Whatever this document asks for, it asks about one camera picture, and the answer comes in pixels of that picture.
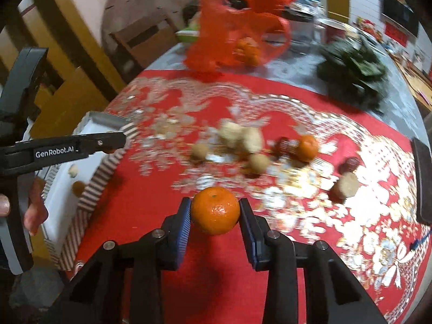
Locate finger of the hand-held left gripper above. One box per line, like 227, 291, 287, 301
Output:
72, 131, 127, 157

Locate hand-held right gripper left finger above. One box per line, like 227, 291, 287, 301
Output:
47, 197, 193, 324

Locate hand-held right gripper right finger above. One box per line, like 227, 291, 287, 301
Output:
239, 198, 385, 324

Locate mandarin orange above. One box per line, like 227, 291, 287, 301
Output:
234, 39, 262, 66
297, 135, 319, 162
191, 186, 241, 236

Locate white box with striped rim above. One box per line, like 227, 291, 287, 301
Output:
40, 111, 140, 271

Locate small brown pastry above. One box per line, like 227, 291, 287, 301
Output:
190, 143, 209, 161

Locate pale cake piece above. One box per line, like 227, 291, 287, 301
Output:
241, 127, 264, 154
219, 120, 244, 149

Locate pale cake piece top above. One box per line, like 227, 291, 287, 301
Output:
219, 120, 244, 149

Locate person's left hand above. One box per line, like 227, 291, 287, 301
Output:
0, 177, 49, 237

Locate yellow wooden chair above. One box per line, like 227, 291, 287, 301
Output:
0, 0, 122, 142

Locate red floral table runner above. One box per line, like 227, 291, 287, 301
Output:
74, 69, 432, 324

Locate brown longan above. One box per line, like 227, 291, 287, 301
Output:
249, 153, 270, 174

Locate brown wooden chair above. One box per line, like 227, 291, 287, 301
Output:
110, 16, 180, 71

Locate green white package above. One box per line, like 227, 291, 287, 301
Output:
175, 29, 200, 43

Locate blue pen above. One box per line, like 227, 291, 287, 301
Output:
409, 234, 431, 251

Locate grey patterned tablecloth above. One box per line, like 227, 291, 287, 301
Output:
145, 39, 426, 132

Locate black rectangular object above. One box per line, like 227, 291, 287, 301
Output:
411, 137, 432, 224

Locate dark green leafy vegetables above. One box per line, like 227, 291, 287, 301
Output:
317, 35, 389, 109

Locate red white cup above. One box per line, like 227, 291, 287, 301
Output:
325, 20, 349, 45

